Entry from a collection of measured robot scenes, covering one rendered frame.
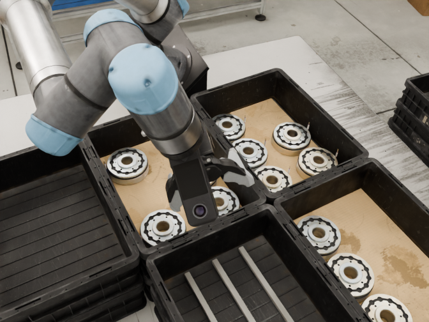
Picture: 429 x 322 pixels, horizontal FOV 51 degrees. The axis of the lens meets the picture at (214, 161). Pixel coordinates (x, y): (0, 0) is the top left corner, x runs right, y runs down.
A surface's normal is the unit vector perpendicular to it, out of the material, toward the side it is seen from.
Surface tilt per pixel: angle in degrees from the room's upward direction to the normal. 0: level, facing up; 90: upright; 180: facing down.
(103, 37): 36
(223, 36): 0
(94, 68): 55
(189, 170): 41
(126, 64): 21
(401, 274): 0
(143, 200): 0
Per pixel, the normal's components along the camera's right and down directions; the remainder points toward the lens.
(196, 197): -0.12, -0.04
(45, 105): -0.55, -0.24
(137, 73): -0.25, -0.47
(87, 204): 0.04, -0.67
